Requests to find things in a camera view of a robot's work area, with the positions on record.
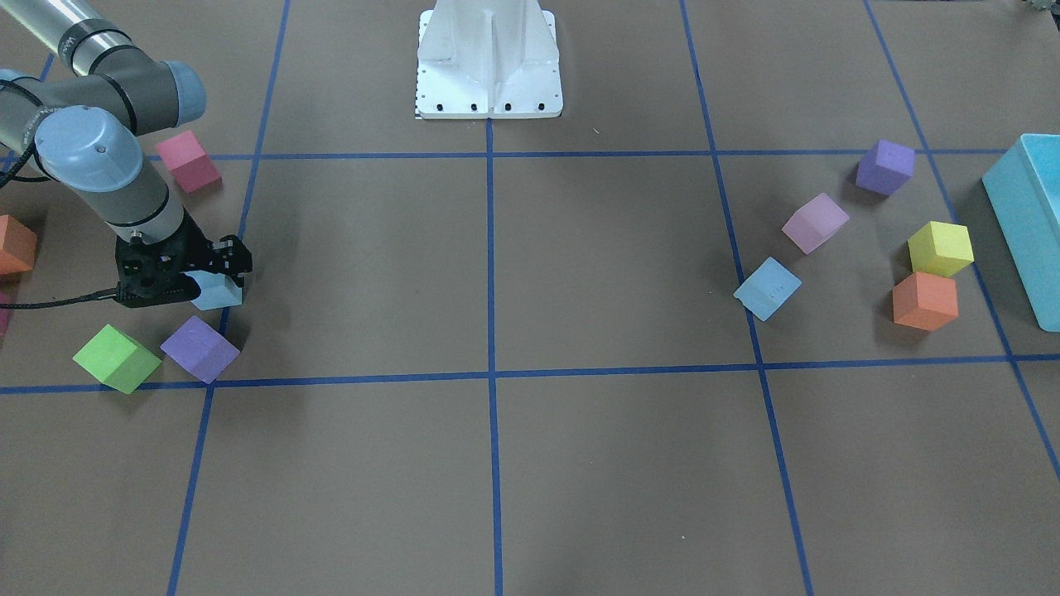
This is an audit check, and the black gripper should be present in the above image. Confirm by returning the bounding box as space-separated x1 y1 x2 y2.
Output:
114 214 253 308

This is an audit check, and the blue foam block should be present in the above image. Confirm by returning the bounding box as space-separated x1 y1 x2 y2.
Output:
186 271 243 310
732 257 802 321

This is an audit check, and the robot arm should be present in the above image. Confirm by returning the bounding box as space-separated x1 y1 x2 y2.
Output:
2 1 253 310

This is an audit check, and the purple foam block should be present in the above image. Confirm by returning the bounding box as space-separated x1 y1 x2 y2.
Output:
161 316 241 384
855 139 916 196

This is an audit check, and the magenta foam block near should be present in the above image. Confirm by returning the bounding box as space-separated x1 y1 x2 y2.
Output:
155 132 223 193

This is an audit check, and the magenta foam block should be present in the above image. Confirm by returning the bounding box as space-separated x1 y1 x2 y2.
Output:
0 293 11 337
155 132 223 193

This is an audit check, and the green foam block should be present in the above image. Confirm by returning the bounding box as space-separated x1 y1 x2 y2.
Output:
72 325 161 395

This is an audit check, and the orange foam block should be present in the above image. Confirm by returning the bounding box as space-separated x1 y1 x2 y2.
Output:
0 214 38 276
891 271 959 332

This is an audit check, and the light pink foam block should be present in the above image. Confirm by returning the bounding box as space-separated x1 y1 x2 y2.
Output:
781 193 850 255

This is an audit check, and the yellow foam block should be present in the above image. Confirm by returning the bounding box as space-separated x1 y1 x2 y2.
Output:
906 220 976 278

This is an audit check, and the teal plastic bin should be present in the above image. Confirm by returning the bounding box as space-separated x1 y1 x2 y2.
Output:
983 133 1059 333

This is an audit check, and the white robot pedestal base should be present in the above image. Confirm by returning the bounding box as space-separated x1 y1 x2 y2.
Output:
414 1 564 120

